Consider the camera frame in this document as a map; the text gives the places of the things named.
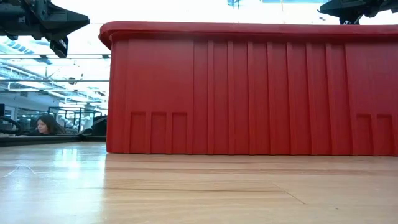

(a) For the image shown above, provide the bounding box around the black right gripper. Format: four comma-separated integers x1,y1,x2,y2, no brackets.
318,0,398,25

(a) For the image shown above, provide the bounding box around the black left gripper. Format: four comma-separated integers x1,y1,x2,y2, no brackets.
0,0,90,59

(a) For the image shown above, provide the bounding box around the red plastic bin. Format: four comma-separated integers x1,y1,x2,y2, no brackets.
98,20,398,156

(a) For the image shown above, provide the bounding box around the person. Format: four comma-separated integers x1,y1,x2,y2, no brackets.
29,114,66,136

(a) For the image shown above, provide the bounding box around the black chair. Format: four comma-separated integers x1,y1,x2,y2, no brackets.
79,115,108,136

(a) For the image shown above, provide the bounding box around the black railing frame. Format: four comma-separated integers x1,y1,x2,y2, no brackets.
47,106,108,135

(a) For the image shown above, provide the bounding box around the black aluminium frame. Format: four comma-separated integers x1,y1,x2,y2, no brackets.
0,134,107,147

